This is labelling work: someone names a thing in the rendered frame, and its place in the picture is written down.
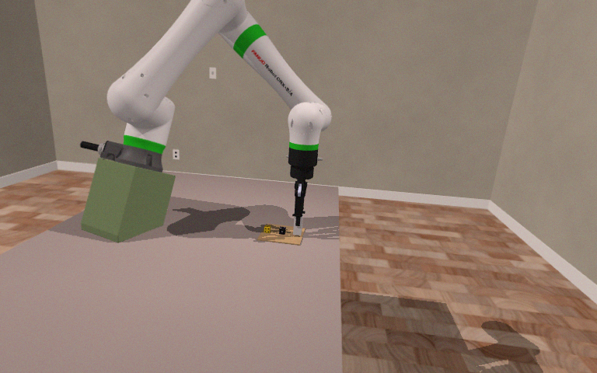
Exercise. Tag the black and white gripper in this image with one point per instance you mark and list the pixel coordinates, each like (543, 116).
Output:
(300, 188)

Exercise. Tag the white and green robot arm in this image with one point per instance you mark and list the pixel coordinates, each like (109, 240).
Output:
(139, 96)

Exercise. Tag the tan flat mat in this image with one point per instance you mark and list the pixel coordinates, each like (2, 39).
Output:
(274, 235)

